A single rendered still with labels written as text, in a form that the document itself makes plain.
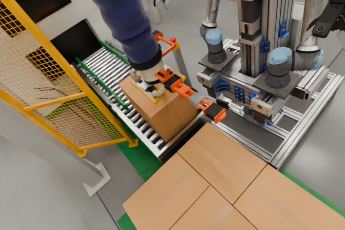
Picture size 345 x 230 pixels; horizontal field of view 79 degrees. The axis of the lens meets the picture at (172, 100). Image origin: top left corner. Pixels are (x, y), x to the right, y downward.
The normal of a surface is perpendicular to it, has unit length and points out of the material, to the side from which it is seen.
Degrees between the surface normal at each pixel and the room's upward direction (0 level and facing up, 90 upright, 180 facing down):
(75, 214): 0
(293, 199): 0
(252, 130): 0
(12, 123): 90
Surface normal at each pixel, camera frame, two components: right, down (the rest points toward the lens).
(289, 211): -0.29, -0.62
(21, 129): 0.62, 0.45
